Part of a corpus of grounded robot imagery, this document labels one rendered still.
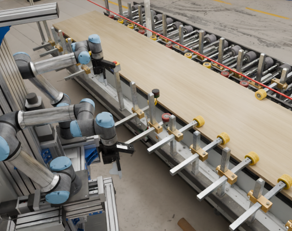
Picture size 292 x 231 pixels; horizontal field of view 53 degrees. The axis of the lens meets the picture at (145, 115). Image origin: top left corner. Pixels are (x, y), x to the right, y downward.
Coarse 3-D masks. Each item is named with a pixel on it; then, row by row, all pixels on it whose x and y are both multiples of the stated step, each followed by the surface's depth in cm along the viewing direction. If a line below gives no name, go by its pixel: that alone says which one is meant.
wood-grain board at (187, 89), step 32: (64, 32) 389; (96, 32) 381; (128, 32) 372; (128, 64) 311; (160, 64) 305; (192, 64) 300; (160, 96) 262; (192, 96) 258; (224, 96) 254; (224, 128) 224; (256, 128) 221; (288, 128) 218; (288, 160) 195; (288, 192) 177
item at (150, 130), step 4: (160, 124) 240; (164, 124) 241; (152, 128) 237; (144, 132) 234; (148, 132) 234; (152, 132) 237; (136, 136) 231; (140, 136) 231; (144, 136) 233; (132, 140) 228; (136, 140) 229
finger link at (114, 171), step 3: (114, 162) 140; (114, 165) 141; (120, 165) 141; (114, 168) 141; (111, 171) 141; (114, 171) 141; (117, 171) 141; (120, 171) 140; (114, 174) 141; (117, 174) 141; (120, 174) 141; (120, 177) 142
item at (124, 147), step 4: (120, 144) 139; (124, 144) 141; (128, 144) 142; (132, 144) 144; (112, 148) 137; (116, 148) 137; (120, 148) 138; (124, 148) 138; (128, 148) 140; (132, 148) 141; (124, 152) 140; (128, 152) 140; (132, 152) 141
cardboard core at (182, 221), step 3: (180, 219) 258; (183, 219) 258; (180, 222) 256; (183, 222) 255; (186, 222) 255; (180, 225) 256; (183, 225) 254; (186, 225) 253; (189, 225) 253; (183, 228) 253; (186, 228) 252; (189, 228) 251; (192, 228) 251
